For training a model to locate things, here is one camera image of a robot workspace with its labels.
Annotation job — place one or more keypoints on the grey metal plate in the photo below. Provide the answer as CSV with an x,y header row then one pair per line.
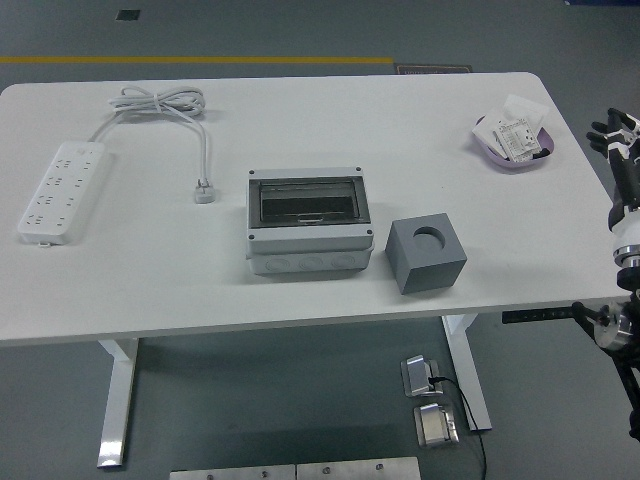
x,y
232,473
357,469

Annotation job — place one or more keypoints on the dark floor mat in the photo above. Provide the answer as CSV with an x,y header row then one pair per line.
x,y
432,69

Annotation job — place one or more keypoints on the white table leg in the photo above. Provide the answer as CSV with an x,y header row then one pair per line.
x,y
470,370
117,400

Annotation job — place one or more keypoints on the white power strip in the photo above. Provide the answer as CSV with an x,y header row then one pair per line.
x,y
62,192

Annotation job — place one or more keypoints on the tinted clear box lid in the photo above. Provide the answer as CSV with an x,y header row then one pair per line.
x,y
310,200

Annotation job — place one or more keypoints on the white power plug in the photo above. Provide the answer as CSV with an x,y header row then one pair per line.
x,y
205,194

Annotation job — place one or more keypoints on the purple oval tray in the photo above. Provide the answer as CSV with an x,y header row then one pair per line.
x,y
545,150

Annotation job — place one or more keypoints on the plain white card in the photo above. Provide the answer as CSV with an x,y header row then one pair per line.
x,y
486,129

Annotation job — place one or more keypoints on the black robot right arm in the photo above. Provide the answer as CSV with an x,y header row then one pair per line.
x,y
627,340

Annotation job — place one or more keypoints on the grey block holder with hole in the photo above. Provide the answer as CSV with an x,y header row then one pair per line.
x,y
430,272

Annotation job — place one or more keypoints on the grey plastic junction box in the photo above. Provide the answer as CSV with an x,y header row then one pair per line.
x,y
310,247

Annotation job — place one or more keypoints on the black table control panel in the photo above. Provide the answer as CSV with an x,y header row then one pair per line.
x,y
535,316

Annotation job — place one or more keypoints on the clear plastic bag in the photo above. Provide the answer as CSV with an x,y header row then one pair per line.
x,y
527,106

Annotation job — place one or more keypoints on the white printed socket panel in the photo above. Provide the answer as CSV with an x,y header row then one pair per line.
x,y
517,140

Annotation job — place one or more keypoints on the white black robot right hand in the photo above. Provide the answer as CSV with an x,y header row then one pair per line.
x,y
627,175

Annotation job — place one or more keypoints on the black square floor hatch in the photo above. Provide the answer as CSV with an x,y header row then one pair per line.
x,y
128,15

